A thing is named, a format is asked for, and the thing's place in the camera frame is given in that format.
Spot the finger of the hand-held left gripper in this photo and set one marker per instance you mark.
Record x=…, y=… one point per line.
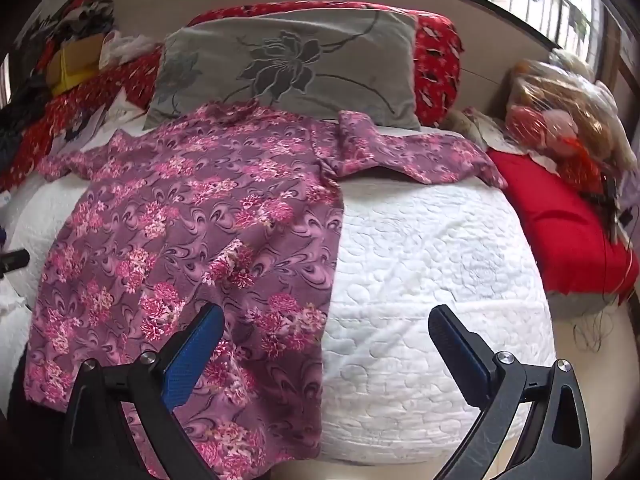
x=14, y=260

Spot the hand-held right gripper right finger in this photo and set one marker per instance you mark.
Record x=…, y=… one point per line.
x=456, y=345

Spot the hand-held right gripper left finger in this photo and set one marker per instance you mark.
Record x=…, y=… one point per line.
x=199, y=347

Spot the purple floral shirt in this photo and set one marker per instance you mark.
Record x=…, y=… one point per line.
x=190, y=220

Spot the pile of dark printed clothes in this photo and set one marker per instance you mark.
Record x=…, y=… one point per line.
x=75, y=12

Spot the white quilted bed cover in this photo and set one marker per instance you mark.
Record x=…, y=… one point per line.
x=430, y=265

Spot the plain red cloth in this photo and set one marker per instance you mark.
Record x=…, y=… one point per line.
x=555, y=230

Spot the person's dark pants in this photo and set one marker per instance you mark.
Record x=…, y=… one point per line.
x=30, y=425

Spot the yellow cardboard box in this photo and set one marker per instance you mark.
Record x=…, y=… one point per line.
x=75, y=62

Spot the beige lace cloth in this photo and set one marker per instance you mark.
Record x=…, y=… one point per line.
x=475, y=125

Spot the white plastic bag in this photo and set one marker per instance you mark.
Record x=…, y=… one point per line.
x=127, y=45

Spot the plastic bag of plush toys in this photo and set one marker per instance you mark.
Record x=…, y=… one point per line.
x=560, y=110

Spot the grey flower print pillow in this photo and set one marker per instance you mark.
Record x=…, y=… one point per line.
x=300, y=67

